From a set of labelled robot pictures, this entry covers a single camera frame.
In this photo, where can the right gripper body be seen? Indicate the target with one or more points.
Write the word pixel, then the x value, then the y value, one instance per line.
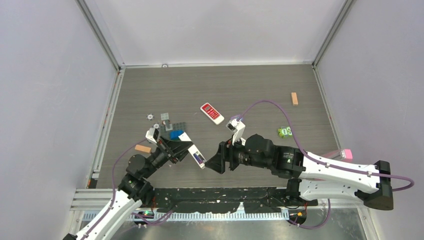
pixel 236 153

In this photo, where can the grey lego baseplate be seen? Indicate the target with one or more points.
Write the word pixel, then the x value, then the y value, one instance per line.
pixel 174 127

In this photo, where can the green owl eraser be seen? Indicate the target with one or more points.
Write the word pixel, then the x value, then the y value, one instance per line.
pixel 284 132

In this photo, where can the blue purple battery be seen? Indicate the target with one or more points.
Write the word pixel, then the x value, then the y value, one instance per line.
pixel 199 158

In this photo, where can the wooden block right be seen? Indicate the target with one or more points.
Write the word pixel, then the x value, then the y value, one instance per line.
pixel 294 99

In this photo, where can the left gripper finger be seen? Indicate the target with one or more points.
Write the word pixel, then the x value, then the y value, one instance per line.
pixel 184 147
pixel 176 158

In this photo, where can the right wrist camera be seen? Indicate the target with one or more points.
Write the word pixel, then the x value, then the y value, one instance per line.
pixel 237 127

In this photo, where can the blue lego brick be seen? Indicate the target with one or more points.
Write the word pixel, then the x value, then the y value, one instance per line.
pixel 174 135

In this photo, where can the white black remote cover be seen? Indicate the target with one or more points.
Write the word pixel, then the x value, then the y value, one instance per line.
pixel 193 149

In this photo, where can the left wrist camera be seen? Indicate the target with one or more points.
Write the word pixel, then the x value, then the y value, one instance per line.
pixel 153 135

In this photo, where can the wooden block left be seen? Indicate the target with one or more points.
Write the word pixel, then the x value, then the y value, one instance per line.
pixel 143 149

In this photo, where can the small gear upper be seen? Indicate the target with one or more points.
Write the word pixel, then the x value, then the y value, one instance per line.
pixel 150 117

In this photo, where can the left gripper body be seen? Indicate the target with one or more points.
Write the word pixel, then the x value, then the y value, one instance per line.
pixel 164 147

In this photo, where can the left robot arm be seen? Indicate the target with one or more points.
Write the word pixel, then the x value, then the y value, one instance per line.
pixel 133 191

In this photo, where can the wooden block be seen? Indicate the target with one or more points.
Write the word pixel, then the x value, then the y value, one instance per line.
pixel 294 99
pixel 143 149

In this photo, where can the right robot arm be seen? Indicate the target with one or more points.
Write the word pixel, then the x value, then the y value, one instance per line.
pixel 309 176

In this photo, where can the pink tape dispenser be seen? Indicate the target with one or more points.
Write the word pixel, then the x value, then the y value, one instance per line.
pixel 344 155

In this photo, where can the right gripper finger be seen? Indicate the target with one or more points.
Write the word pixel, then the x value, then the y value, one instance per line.
pixel 223 150
pixel 216 163

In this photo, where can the clear lego plate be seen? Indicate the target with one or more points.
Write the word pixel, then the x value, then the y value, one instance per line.
pixel 164 116

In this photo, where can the white remote control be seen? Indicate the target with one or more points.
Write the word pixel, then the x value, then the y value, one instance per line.
pixel 212 113

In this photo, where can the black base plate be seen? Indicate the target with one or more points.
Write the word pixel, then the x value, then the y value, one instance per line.
pixel 222 200

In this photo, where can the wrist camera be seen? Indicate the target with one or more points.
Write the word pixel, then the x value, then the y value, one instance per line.
pixel 237 127
pixel 153 135

